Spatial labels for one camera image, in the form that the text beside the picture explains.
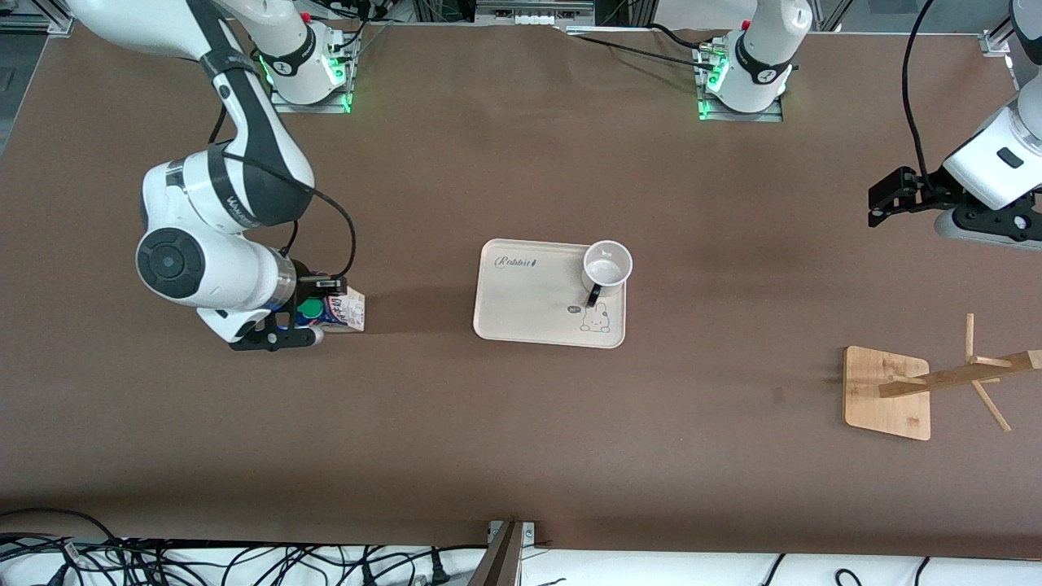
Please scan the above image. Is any black cable with plug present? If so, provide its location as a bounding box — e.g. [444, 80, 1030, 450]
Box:
[419, 547, 453, 586]

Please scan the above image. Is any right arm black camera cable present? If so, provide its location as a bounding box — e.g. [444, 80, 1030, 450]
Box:
[208, 102, 359, 282]

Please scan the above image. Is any blue white milk carton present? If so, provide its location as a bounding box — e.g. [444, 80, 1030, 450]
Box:
[277, 289, 366, 335]

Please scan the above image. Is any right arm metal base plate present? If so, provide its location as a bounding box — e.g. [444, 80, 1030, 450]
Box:
[267, 81, 352, 114]

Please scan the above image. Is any cream tray with rabbit print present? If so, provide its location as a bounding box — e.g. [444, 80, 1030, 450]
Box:
[473, 238, 628, 350]

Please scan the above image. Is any wooden mug tree rack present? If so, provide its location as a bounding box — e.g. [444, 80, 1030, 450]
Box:
[843, 313, 1042, 442]

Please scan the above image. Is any white mug with black handle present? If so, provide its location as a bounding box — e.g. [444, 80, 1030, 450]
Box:
[581, 240, 634, 308]

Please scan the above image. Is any grey metal camera post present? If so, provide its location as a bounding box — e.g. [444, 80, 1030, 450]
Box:
[468, 519, 538, 586]

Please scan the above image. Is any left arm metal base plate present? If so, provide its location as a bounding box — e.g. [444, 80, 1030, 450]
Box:
[697, 91, 785, 123]

